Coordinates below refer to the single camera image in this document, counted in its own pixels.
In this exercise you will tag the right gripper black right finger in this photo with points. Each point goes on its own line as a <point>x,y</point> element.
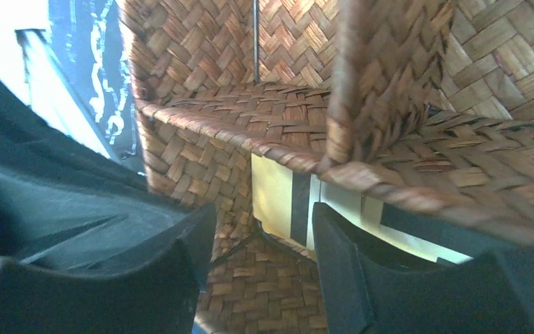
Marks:
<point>371,286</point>

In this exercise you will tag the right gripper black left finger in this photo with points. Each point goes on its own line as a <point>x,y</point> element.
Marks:
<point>149,287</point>

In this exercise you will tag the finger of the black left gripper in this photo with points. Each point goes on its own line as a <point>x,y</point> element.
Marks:
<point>63,206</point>

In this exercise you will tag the yellow VIP card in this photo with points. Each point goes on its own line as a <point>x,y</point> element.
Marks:
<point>366,213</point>

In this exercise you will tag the brown woven basket card holder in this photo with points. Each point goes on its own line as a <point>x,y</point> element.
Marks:
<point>339,89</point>

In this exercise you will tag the black striped yellow card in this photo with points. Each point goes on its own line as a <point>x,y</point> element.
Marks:
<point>283,200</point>

